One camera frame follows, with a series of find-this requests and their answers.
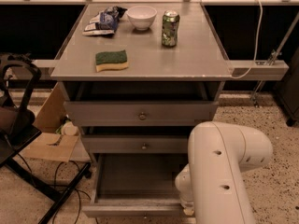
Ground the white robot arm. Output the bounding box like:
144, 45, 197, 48
175, 121, 273, 224

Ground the grey middle drawer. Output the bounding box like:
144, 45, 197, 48
81, 135, 187, 154

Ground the metal diagonal rod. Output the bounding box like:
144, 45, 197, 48
250, 11, 299, 106

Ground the green soda can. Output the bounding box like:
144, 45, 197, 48
162, 10, 180, 47

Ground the grey bottom drawer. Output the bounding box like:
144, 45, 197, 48
82, 154, 188, 217

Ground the white cable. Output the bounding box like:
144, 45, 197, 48
230, 0, 263, 80

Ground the grey drawer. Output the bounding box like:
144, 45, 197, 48
82, 154, 188, 217
64, 101, 218, 127
81, 135, 187, 154

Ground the white bowl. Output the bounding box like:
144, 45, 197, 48
126, 6, 157, 31

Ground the white roll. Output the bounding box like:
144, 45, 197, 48
61, 121, 78, 136

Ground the blue chip bag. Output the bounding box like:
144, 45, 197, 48
82, 7, 127, 36

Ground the grey drawer cabinet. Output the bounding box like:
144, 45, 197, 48
50, 2, 232, 176

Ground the black floor cable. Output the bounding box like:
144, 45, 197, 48
51, 160, 99, 224

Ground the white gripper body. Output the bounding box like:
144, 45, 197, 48
175, 165, 194, 209

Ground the green yellow sponge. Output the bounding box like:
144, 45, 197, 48
95, 50, 129, 72

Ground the grey top drawer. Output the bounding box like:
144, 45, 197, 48
64, 101, 218, 127

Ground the cardboard box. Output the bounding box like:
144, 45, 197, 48
22, 85, 78, 161

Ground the grey metal rail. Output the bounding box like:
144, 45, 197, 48
229, 60, 289, 81

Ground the black chair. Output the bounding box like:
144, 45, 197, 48
0, 53, 92, 224

